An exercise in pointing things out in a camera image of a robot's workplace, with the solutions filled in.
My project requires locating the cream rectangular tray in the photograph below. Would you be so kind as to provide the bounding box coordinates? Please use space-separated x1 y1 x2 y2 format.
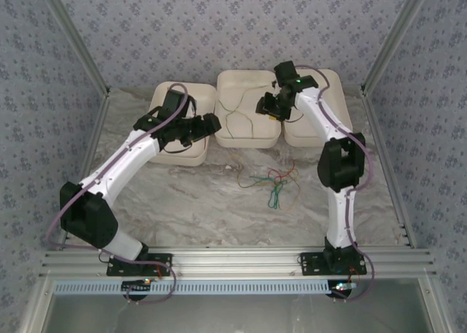
278 68 354 148
147 80 217 167
215 69 282 150

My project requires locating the small circuit board with LED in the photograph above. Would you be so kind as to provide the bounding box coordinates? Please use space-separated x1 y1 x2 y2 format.
121 278 153 293
330 280 358 292

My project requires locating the grey metal panel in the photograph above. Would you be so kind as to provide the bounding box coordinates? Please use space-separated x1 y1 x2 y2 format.
21 277 452 333

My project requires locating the black left gripper wire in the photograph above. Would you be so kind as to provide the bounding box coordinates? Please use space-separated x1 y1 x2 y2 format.
162 142 193 156

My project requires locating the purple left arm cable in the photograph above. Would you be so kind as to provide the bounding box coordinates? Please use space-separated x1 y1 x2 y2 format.
47 83 178 305

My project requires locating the aluminium side rail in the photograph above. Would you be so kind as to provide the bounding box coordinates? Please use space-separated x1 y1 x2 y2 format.
56 91 112 252

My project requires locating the aluminium frame post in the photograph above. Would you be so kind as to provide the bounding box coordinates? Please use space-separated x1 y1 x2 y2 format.
360 0 437 95
38 0 112 97

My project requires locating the aluminium mounting rail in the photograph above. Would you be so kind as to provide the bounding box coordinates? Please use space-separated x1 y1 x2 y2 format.
39 248 437 278

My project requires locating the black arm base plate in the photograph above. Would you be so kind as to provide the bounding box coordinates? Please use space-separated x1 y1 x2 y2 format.
106 253 173 277
299 251 368 275

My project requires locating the grey slotted cable duct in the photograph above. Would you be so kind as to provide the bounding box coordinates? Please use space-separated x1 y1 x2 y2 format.
53 278 357 296

